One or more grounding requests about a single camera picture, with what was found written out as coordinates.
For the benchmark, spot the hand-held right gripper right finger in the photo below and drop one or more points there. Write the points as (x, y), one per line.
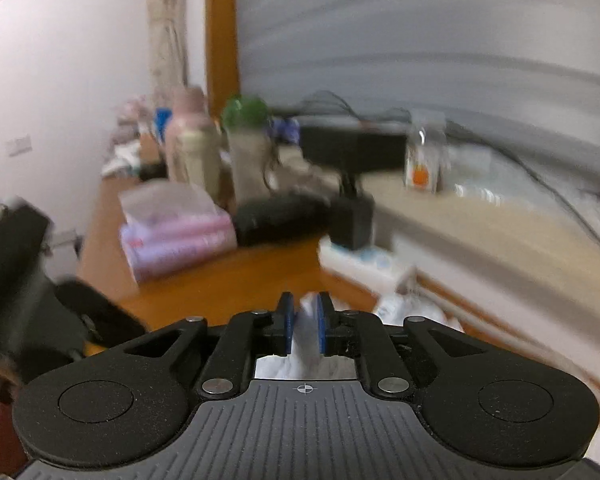
(321, 327)

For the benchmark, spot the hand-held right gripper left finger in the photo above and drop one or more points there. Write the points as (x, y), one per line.
(289, 327)

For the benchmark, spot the white patterned shirt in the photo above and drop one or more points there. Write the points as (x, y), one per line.
(307, 340)

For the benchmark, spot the white power strip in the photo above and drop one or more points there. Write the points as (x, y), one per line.
(360, 265)

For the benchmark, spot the black hard case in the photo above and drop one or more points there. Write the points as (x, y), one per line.
(275, 220)

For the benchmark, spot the black plug-in charger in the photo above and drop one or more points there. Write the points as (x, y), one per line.
(350, 222)

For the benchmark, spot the pink tissue pack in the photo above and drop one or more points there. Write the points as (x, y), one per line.
(180, 245)

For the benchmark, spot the pile of small packets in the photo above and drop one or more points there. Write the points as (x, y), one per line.
(125, 155)

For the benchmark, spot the green-lid shaker bottle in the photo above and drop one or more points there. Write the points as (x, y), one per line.
(247, 160)

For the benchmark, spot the black power brick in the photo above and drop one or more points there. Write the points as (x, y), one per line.
(355, 147)

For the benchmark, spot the glass jar orange label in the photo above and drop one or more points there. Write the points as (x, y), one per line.
(422, 170)

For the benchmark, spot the blue snack packet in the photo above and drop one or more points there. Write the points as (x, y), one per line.
(287, 130)

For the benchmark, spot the clear plastic bag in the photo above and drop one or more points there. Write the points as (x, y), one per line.
(480, 170)

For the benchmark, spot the beige curtain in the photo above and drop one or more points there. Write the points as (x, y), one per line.
(167, 25)

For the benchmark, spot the grey window blind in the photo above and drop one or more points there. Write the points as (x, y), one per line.
(405, 35)

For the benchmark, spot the white wall socket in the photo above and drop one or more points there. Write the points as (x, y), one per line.
(20, 145)
(65, 239)

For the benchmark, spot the wooden window frame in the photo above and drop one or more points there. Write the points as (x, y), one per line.
(222, 35)

